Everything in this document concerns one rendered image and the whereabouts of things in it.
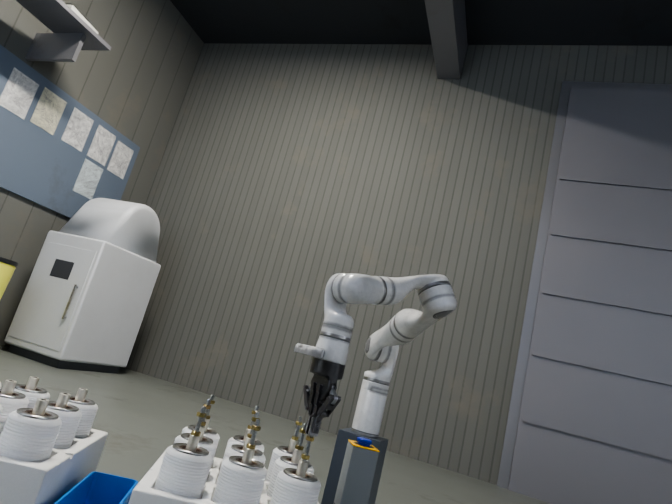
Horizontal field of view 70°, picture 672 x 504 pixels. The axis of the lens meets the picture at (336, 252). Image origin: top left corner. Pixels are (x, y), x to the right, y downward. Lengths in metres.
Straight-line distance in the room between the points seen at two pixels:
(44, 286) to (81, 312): 0.41
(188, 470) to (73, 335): 2.88
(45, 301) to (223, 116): 2.45
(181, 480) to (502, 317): 3.01
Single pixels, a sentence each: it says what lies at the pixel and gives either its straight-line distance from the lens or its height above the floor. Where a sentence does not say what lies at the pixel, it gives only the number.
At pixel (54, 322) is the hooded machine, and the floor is 0.29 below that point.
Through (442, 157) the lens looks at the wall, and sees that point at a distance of 4.23.
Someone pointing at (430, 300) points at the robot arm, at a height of 0.71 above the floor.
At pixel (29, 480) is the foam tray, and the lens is 1.11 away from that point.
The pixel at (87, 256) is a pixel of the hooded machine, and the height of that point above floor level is 0.80.
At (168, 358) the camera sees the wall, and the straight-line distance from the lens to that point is 4.62.
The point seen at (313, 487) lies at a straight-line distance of 1.10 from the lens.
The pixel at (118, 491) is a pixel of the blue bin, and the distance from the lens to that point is 1.34.
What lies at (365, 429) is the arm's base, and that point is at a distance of 1.65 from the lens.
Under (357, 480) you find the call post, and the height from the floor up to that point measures 0.23.
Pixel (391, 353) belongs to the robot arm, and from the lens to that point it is 1.65.
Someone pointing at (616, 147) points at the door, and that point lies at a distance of 4.24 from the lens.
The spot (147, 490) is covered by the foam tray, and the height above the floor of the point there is 0.18.
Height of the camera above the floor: 0.49
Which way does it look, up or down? 13 degrees up
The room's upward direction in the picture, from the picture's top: 15 degrees clockwise
